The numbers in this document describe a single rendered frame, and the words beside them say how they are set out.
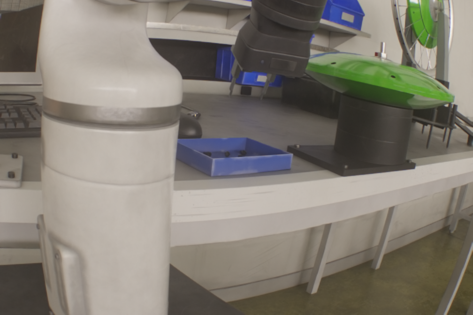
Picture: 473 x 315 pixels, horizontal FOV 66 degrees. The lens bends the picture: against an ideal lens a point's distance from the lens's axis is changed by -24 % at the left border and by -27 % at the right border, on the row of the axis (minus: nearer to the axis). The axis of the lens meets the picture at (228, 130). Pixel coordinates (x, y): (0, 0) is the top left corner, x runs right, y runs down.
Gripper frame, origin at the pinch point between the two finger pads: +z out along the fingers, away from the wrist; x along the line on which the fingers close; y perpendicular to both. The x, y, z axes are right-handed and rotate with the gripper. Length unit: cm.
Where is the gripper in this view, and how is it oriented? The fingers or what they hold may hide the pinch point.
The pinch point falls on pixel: (245, 97)
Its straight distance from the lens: 56.2
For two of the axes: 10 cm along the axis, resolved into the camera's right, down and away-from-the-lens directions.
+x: 9.3, 0.5, 3.5
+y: 2.4, 6.3, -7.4
